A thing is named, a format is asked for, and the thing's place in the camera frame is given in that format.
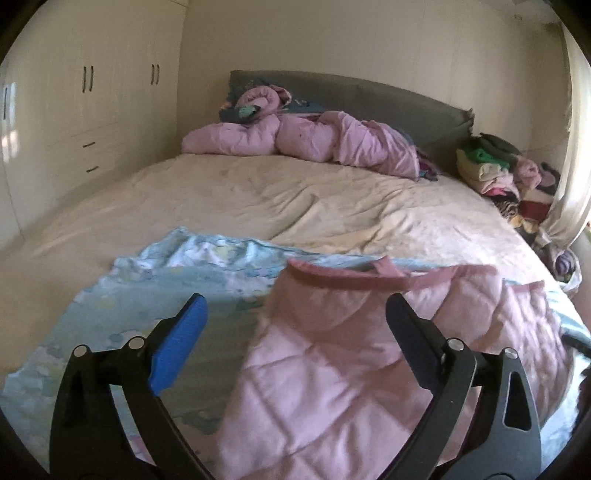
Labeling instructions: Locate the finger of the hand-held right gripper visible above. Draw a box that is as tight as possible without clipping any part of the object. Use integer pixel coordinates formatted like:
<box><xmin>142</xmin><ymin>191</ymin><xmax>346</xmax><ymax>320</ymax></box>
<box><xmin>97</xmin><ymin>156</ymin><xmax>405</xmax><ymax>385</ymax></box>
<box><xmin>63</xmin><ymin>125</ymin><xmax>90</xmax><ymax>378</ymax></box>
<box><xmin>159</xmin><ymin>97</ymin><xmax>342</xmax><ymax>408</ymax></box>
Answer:
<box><xmin>566</xmin><ymin>332</ymin><xmax>591</xmax><ymax>359</ymax></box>

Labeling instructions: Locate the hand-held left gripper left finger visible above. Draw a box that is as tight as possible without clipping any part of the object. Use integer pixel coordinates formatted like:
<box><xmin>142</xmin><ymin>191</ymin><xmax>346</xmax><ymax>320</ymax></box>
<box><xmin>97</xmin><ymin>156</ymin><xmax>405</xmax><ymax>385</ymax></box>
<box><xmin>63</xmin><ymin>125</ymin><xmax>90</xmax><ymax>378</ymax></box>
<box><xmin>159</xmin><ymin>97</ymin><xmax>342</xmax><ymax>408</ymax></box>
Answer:
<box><xmin>48</xmin><ymin>293</ymin><xmax>215</xmax><ymax>480</ymax></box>

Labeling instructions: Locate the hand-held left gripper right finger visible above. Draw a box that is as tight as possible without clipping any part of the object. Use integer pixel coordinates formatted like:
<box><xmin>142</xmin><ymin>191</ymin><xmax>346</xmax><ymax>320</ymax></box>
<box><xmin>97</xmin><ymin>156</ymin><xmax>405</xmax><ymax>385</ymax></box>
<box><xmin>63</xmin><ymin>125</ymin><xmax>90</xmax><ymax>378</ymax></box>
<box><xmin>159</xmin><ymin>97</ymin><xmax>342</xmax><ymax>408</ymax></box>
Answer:
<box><xmin>385</xmin><ymin>292</ymin><xmax>542</xmax><ymax>480</ymax></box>

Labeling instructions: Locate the pink quilted jacket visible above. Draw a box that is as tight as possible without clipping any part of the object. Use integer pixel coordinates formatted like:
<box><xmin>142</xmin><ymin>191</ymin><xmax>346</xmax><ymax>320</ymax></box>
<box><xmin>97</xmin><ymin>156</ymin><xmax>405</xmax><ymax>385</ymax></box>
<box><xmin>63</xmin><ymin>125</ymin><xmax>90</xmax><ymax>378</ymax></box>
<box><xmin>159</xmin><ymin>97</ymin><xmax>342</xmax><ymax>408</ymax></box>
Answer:
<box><xmin>215</xmin><ymin>256</ymin><xmax>578</xmax><ymax>480</ymax></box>

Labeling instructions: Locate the pile of folded clothes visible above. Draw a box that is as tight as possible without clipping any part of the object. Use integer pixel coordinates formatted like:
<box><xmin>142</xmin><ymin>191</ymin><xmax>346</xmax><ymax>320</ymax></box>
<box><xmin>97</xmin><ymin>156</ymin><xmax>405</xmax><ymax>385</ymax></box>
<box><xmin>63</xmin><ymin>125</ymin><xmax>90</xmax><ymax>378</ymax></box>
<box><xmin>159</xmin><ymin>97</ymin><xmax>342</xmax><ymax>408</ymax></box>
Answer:
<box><xmin>455</xmin><ymin>133</ymin><xmax>561</xmax><ymax>232</ymax></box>

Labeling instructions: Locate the light blue printed blanket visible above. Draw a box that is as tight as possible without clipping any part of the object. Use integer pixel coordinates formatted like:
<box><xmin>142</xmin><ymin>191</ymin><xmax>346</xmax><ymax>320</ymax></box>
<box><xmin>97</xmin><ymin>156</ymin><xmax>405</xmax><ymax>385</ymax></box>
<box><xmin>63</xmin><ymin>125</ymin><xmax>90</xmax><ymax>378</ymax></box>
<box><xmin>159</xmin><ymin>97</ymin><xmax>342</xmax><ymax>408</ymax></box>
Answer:
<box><xmin>0</xmin><ymin>226</ymin><xmax>591</xmax><ymax>480</ymax></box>

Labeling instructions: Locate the bag with purple cloth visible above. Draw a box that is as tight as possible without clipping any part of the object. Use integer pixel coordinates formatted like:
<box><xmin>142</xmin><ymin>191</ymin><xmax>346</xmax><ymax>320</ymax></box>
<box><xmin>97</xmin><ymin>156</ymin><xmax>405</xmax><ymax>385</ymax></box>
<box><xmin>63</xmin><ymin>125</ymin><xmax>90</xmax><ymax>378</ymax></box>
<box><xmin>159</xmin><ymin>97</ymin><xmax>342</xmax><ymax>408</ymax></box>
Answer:
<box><xmin>551</xmin><ymin>249</ymin><xmax>583</xmax><ymax>296</ymax></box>

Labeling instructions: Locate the colourful striped cloth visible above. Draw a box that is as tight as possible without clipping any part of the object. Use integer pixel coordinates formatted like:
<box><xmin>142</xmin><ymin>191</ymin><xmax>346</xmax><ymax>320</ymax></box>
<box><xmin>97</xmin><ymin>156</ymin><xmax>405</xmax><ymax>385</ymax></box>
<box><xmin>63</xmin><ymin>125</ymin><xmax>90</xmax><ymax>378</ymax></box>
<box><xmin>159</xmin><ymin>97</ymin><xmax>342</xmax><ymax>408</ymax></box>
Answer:
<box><xmin>416</xmin><ymin>148</ymin><xmax>443</xmax><ymax>181</ymax></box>

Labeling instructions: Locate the bed with cream sheet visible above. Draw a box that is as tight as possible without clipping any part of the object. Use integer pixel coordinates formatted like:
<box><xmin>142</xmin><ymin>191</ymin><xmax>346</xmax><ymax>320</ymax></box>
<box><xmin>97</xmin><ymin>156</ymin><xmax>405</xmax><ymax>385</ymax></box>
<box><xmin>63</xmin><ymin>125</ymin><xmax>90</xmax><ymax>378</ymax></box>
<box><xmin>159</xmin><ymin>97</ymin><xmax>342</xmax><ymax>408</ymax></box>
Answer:
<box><xmin>0</xmin><ymin>152</ymin><xmax>578</xmax><ymax>374</ymax></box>

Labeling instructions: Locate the cream curtain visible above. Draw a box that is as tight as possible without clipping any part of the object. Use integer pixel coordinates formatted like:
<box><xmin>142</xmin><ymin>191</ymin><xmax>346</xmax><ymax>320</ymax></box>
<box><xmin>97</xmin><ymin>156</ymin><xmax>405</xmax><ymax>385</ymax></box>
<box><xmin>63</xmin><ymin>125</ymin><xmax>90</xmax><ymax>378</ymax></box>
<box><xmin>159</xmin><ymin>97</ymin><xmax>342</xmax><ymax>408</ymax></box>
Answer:
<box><xmin>538</xmin><ymin>23</ymin><xmax>591</xmax><ymax>245</ymax></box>

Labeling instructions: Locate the pink crumpled duvet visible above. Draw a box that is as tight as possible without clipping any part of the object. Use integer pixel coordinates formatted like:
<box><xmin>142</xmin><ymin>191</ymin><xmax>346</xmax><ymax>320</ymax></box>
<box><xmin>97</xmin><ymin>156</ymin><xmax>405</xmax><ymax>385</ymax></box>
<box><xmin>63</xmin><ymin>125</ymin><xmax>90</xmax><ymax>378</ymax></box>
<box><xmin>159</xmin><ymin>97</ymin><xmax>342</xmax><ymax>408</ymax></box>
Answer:
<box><xmin>181</xmin><ymin>85</ymin><xmax>421</xmax><ymax>181</ymax></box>

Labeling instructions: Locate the grey headboard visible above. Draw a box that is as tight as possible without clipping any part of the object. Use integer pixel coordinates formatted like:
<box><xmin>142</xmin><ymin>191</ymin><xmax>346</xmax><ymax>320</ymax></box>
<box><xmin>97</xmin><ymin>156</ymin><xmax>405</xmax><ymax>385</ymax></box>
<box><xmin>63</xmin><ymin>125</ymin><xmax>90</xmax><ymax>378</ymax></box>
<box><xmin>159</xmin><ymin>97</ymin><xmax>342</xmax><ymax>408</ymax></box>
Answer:
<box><xmin>228</xmin><ymin>69</ymin><xmax>475</xmax><ymax>160</ymax></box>

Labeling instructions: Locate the cream wardrobe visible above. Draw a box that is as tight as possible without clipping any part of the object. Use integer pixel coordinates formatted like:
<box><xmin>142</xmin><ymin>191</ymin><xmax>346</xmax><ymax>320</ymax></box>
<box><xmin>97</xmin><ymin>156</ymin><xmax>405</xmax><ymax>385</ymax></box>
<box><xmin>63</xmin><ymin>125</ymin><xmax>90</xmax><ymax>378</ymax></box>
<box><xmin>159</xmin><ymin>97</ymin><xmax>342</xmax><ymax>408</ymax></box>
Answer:
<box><xmin>0</xmin><ymin>0</ymin><xmax>185</xmax><ymax>241</ymax></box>

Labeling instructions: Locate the dark printed pillow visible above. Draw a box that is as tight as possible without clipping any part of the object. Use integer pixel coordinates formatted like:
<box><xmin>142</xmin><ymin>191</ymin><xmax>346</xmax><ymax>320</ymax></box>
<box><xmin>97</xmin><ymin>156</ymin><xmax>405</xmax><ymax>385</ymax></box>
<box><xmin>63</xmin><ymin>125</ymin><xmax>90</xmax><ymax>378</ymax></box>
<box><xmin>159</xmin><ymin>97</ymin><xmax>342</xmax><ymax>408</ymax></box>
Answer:
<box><xmin>219</xmin><ymin>90</ymin><xmax>324</xmax><ymax>123</ymax></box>

